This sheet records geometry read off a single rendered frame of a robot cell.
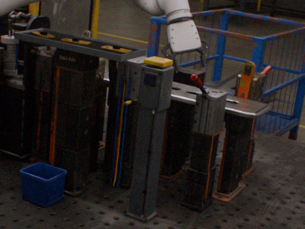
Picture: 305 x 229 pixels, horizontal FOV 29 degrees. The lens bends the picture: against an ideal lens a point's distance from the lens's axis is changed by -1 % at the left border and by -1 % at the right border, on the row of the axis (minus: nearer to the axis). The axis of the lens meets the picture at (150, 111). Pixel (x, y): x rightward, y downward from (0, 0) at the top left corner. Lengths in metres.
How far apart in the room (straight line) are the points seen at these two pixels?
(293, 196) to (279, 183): 0.11
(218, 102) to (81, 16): 4.06
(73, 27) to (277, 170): 3.66
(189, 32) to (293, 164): 0.69
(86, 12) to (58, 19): 0.41
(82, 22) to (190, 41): 3.77
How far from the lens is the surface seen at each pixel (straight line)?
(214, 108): 1.71
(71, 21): 5.59
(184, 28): 2.01
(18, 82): 2.03
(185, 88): 2.00
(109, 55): 1.61
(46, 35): 1.79
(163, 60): 1.60
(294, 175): 2.24
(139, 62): 1.79
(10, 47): 2.05
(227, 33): 3.79
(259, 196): 2.00
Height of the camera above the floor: 1.48
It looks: 17 degrees down
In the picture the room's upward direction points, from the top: 6 degrees clockwise
